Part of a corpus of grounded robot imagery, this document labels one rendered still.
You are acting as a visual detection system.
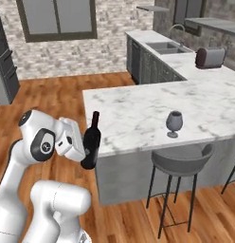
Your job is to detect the small grey shelf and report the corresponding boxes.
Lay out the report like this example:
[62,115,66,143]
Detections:
[136,5,171,13]

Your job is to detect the curved grey tap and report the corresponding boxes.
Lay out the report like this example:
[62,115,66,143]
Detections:
[168,24,187,46]

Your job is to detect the dark wine bottle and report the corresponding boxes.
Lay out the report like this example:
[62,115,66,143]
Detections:
[80,110,102,171]

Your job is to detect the black stool leg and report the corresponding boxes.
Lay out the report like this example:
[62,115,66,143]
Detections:
[221,157,235,196]

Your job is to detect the grey wine glass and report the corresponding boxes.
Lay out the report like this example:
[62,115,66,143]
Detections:
[165,110,184,139]

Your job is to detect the dark framed corner window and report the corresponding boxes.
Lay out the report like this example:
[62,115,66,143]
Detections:
[172,0,208,37]

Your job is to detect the steel sink basin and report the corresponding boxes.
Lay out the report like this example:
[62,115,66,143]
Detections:
[145,41,193,56]

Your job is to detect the grey toaster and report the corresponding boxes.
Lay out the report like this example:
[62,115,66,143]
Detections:
[194,47,227,70]

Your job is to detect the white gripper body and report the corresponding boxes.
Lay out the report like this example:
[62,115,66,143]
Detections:
[58,117,87,163]

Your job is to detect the dark grey oven stack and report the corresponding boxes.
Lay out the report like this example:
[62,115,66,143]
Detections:
[0,5,21,106]

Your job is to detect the grey bar stool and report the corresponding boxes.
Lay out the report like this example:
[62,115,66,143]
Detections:
[145,142,215,240]

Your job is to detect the dark grey base cupboards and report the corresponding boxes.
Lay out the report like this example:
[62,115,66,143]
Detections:
[126,33,188,85]

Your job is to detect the grey wall shelf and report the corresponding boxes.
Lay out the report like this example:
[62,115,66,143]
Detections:
[184,16,235,36]

